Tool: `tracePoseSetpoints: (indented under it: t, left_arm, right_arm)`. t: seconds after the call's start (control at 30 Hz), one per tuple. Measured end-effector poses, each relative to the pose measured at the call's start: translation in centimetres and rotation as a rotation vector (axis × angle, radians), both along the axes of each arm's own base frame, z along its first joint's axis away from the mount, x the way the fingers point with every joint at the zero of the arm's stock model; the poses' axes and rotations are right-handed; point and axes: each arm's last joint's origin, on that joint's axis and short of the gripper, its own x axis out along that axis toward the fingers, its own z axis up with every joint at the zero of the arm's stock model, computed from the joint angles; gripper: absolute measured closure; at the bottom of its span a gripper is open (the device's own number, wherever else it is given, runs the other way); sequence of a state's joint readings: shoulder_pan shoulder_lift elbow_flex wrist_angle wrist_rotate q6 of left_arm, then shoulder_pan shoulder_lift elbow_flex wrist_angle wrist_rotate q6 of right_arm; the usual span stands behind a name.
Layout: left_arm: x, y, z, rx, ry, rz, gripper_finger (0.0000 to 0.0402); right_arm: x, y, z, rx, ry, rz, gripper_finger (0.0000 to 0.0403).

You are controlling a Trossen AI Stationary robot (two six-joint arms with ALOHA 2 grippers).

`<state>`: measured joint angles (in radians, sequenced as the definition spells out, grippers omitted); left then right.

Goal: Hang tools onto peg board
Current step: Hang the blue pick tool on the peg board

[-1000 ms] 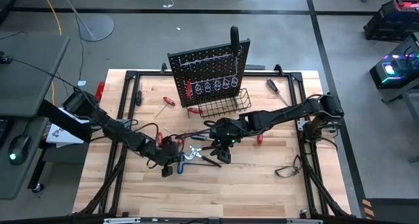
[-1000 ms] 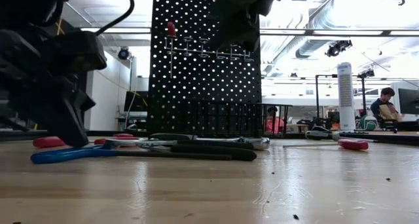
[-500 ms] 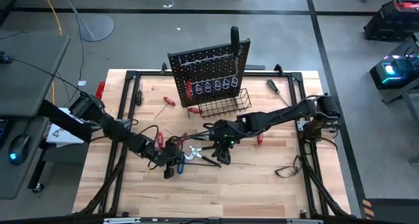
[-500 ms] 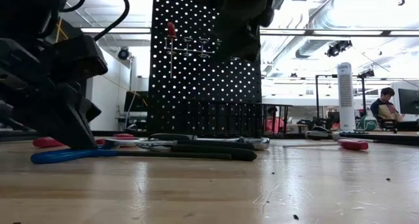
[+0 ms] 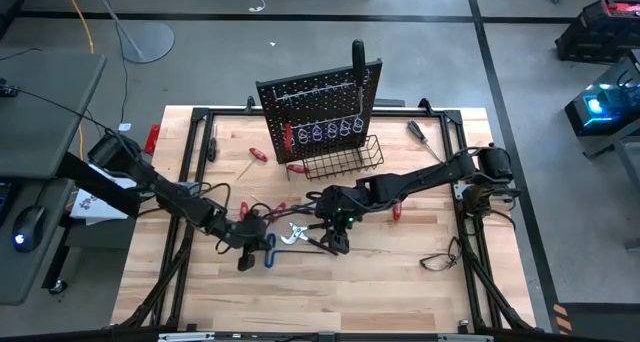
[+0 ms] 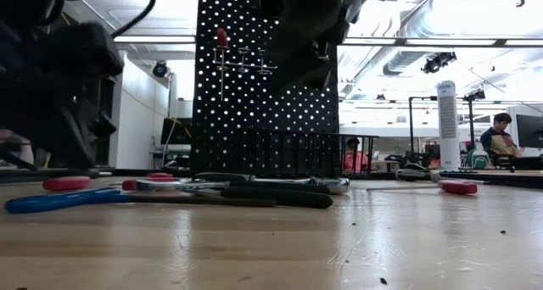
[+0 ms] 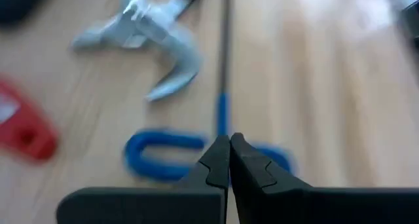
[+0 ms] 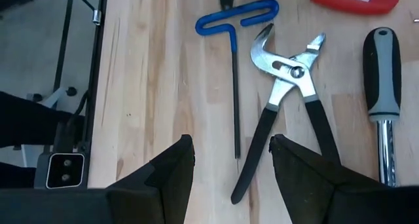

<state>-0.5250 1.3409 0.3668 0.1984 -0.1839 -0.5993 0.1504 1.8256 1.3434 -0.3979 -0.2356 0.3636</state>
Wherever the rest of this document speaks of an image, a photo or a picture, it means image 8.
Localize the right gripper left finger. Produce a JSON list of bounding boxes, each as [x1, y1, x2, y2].
[[106, 134, 196, 224]]

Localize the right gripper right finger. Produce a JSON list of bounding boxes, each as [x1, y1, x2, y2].
[[268, 134, 419, 224]]

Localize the black-handled slip-joint pliers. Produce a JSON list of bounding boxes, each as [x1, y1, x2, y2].
[[230, 22, 342, 206]]

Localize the chrome ratchet wrench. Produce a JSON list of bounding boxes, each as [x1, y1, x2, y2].
[[361, 26, 403, 188]]

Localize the blue T-handle hex key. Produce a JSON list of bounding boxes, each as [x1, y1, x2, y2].
[[194, 0, 281, 160]]

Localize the red T-handle hex key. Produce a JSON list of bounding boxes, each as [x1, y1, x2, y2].
[[309, 0, 401, 16]]

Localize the black camera box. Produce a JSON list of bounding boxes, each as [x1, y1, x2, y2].
[[33, 151, 88, 189]]

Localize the black metal table frame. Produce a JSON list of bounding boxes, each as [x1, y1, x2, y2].
[[52, 0, 109, 153]]

